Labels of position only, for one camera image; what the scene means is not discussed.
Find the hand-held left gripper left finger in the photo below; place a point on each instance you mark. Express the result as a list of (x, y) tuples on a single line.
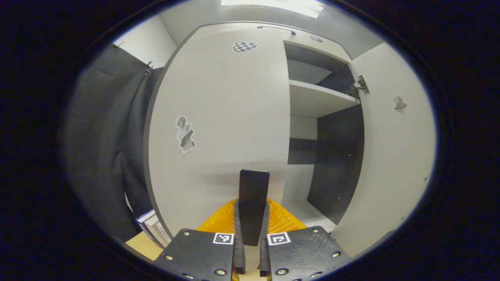
[(238, 253)]

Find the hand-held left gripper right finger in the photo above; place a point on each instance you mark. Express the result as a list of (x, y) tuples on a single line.
[(265, 255)]

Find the grey double-door shoe cabinet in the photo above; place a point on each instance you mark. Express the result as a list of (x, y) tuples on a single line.
[(336, 156)]

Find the cabinet door with checkered sticker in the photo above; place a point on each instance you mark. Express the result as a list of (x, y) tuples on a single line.
[(226, 117)]

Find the cabinet door with cube stickers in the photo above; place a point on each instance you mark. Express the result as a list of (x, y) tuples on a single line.
[(390, 164)]

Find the metal door hinge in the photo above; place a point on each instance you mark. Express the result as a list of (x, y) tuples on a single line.
[(359, 86)]

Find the beige book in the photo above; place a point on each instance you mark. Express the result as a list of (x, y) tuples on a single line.
[(153, 230)]

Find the blue book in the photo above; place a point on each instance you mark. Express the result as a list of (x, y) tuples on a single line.
[(143, 217)]

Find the black backdrop cloth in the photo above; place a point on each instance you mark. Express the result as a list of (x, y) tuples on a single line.
[(105, 148)]

